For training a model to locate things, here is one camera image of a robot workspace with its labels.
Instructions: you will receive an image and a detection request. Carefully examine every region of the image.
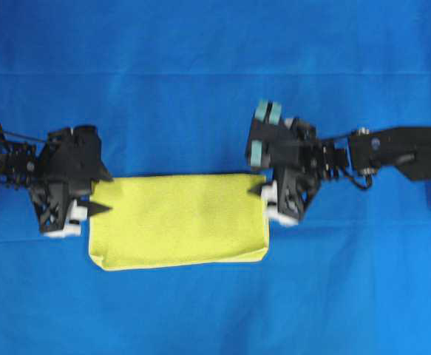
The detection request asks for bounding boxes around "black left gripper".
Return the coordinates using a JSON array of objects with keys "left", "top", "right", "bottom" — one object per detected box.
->
[{"left": 30, "top": 125, "right": 113, "bottom": 237}]

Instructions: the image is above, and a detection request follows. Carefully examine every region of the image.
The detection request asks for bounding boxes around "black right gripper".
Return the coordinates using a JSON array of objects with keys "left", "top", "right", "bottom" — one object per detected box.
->
[{"left": 248, "top": 165, "right": 321, "bottom": 226}]

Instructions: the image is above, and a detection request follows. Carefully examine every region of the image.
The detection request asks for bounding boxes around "yellow-green towel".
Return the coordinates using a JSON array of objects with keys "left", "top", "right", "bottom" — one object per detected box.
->
[{"left": 88, "top": 173, "right": 269, "bottom": 271}]

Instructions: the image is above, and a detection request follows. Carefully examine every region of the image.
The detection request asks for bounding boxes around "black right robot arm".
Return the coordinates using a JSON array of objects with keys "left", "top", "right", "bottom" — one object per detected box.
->
[{"left": 245, "top": 117, "right": 431, "bottom": 226}]

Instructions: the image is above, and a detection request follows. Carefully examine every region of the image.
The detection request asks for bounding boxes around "blue table cloth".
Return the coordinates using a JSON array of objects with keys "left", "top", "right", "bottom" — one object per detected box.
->
[{"left": 0, "top": 1, "right": 431, "bottom": 354}]

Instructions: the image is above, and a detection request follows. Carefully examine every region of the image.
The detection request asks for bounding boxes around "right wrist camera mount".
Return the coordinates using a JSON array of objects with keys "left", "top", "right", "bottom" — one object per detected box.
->
[{"left": 245, "top": 100, "right": 317, "bottom": 170}]

